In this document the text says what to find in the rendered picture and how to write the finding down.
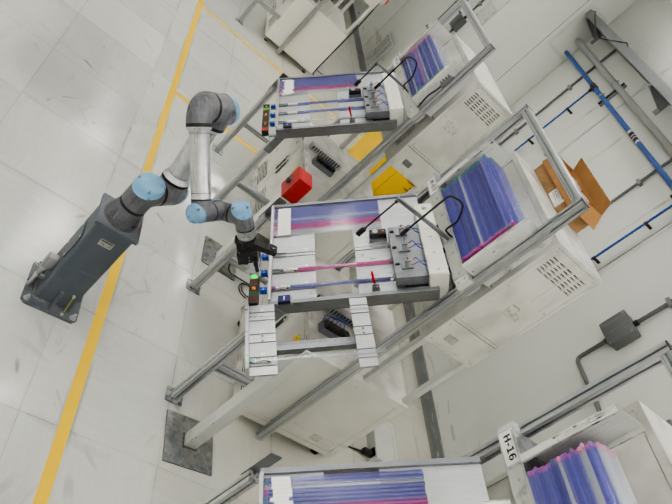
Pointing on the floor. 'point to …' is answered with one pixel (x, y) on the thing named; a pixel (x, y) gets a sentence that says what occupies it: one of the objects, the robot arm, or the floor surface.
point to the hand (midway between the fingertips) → (260, 273)
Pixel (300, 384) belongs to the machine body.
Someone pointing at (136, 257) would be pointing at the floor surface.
